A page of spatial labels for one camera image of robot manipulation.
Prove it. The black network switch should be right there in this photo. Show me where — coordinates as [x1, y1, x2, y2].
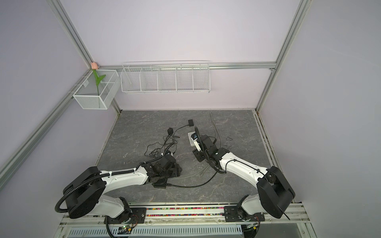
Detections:
[152, 178, 167, 189]

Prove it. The thin black adapter cable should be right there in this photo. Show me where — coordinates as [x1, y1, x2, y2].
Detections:
[144, 124, 190, 160]

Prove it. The black ethernet cable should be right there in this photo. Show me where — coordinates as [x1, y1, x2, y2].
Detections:
[166, 171, 218, 188]

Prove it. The white router box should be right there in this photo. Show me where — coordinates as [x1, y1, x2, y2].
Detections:
[188, 131, 195, 146]

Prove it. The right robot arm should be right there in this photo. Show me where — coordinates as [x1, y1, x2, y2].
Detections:
[191, 127, 295, 221]

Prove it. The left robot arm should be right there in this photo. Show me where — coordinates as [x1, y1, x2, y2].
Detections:
[54, 153, 182, 224]

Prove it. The black power adapter with prongs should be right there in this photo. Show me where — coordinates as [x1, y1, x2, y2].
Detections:
[167, 128, 174, 136]

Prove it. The white mesh corner basket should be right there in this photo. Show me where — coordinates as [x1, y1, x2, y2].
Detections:
[73, 69, 121, 110]

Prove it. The artificial tulip flower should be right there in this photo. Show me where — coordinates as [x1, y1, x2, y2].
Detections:
[91, 62, 106, 96]

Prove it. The grey ethernet cable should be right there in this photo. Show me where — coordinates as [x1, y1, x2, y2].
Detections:
[209, 112, 222, 148]
[175, 165, 210, 179]

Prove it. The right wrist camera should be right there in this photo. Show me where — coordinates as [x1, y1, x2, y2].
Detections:
[190, 132, 201, 151]

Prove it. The white wire shelf basket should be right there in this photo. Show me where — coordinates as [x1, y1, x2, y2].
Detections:
[121, 60, 211, 94]

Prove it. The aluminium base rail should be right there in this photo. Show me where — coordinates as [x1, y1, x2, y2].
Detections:
[61, 203, 310, 228]

